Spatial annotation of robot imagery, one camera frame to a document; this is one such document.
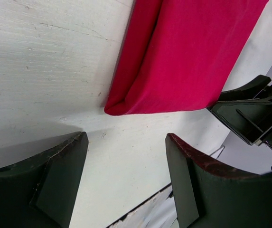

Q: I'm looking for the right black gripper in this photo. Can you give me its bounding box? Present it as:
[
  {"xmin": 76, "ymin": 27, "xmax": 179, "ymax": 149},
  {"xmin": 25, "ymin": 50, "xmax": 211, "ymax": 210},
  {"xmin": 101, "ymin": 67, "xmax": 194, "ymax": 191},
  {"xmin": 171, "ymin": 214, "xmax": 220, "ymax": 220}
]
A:
[{"xmin": 208, "ymin": 75, "xmax": 272, "ymax": 150}]

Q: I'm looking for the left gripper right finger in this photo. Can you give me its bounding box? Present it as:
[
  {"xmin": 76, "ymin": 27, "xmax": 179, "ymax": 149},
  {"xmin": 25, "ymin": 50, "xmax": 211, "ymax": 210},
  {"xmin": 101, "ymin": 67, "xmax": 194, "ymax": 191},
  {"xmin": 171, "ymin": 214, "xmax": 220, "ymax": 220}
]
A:
[{"xmin": 166, "ymin": 133, "xmax": 272, "ymax": 228}]

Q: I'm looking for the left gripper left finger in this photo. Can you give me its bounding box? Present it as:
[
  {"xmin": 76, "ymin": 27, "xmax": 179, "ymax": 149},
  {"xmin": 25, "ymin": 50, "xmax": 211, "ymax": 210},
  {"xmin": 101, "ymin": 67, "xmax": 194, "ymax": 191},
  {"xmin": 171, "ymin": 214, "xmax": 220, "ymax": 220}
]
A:
[{"xmin": 0, "ymin": 132, "xmax": 88, "ymax": 228}]

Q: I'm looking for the red t shirt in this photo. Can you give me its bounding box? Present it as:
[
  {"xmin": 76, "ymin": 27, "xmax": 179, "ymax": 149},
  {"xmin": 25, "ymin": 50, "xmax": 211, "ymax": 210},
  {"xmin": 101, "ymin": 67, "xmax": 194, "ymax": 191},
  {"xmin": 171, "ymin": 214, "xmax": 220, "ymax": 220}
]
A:
[{"xmin": 104, "ymin": 0, "xmax": 267, "ymax": 116}]

